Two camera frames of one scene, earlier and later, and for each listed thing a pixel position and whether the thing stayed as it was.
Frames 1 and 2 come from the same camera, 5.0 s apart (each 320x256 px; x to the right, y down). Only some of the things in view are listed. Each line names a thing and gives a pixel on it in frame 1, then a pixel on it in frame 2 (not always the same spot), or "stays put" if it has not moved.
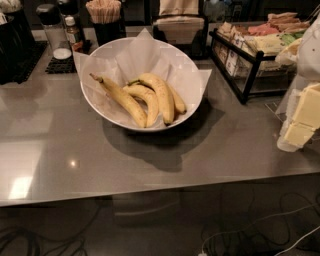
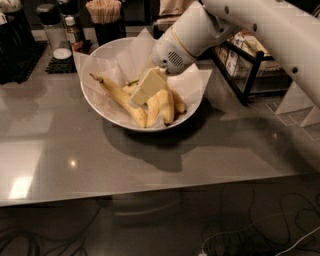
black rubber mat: [58, 66] stays put
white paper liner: [145, 54] stays put
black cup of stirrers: [105, 16] stays put
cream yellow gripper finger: [307, 117] to [152, 81]
